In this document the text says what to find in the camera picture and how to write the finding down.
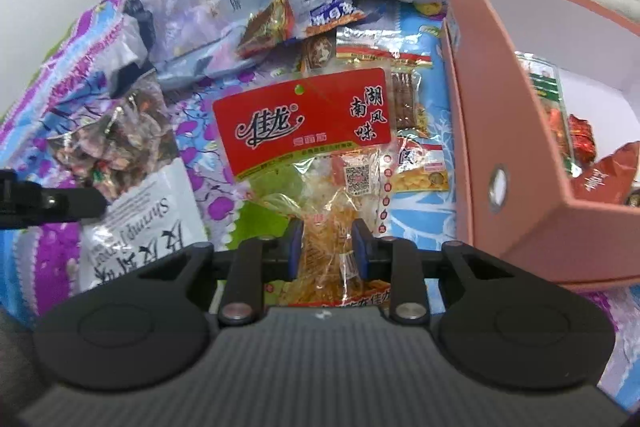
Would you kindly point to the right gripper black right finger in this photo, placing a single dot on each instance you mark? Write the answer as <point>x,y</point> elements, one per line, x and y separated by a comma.
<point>494,322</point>

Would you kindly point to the white shrimp snack bag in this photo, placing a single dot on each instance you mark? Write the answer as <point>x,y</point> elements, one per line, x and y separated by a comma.
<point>150,221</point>

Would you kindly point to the light blue plastic bag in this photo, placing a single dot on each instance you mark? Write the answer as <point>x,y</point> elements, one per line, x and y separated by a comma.
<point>188,40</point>

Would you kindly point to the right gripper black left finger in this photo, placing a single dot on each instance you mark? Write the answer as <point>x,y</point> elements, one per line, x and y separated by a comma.
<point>155,322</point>

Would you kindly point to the orange clear snack packet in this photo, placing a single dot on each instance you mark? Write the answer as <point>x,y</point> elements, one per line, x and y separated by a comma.
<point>317,52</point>

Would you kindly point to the striped top brown snack bag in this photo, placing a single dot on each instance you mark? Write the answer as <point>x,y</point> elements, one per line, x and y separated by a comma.
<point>407,57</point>

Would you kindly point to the brown red snack packet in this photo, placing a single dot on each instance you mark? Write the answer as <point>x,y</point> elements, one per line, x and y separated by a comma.
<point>270,27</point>

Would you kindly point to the dark mixed snack bag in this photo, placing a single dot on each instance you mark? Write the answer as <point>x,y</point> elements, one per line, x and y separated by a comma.
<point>121,149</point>

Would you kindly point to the red foil snack packet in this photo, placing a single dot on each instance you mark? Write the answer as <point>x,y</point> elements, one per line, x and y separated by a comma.
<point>583,142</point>

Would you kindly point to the pink cardboard box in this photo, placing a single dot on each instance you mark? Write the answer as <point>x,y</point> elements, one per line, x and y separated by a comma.
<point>514,197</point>

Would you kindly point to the green bordered snack bag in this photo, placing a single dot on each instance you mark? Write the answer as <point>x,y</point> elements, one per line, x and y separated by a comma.
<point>545,79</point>

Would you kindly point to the orange red packet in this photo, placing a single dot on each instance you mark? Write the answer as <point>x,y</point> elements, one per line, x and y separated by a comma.
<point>611,179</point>

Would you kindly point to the red label clear snack bag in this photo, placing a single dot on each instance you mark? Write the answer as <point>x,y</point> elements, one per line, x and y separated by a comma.
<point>319,151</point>

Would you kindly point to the blue white chip bag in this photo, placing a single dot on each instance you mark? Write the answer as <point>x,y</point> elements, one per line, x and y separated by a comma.
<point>325,15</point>

